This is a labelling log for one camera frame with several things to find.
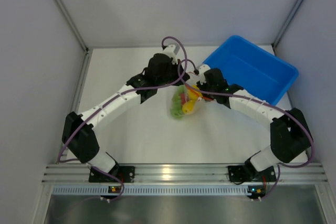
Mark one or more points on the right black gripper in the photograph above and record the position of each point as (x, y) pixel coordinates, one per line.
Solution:
(202, 87)

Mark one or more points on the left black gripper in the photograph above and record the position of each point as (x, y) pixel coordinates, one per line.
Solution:
(185, 76)

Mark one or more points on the clear zip top bag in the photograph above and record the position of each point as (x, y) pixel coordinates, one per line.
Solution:
(201, 101)

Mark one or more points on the green fake lettuce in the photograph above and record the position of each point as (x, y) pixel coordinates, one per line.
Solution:
(176, 104)

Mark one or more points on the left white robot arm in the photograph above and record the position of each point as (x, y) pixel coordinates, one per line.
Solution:
(80, 130)

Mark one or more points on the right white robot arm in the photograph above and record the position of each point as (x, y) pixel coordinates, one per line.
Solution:
(289, 133)

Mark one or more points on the red fake apple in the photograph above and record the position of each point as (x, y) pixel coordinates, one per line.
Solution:
(182, 97)

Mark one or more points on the blue plastic bin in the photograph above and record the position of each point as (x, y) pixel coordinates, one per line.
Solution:
(262, 74)

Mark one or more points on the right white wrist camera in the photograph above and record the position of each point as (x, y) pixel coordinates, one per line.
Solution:
(199, 76)

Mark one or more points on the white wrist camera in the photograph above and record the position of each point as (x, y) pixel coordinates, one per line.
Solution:
(171, 51)
(199, 76)

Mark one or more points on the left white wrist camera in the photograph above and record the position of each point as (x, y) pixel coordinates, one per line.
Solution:
(171, 51)

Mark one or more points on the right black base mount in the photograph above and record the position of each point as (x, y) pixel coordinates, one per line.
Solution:
(238, 174)

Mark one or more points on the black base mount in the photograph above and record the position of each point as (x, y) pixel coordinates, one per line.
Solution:
(125, 174)
(238, 174)

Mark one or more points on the slotted cable duct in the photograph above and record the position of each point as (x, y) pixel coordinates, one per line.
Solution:
(156, 190)

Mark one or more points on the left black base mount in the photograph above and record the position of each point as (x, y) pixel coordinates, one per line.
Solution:
(125, 174)

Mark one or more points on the aluminium mounting rail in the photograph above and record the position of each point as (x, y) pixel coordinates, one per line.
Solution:
(162, 174)

